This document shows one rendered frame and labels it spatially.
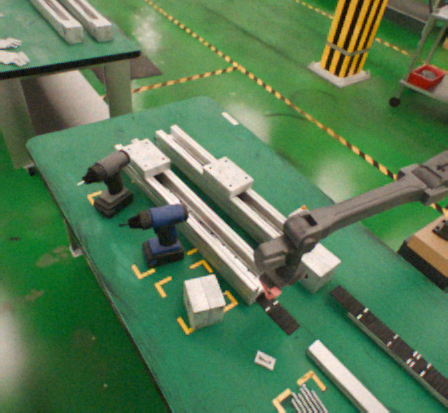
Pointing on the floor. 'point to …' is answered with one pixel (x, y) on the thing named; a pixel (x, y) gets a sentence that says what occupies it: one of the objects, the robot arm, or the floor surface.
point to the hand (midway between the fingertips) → (277, 289)
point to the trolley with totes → (417, 79)
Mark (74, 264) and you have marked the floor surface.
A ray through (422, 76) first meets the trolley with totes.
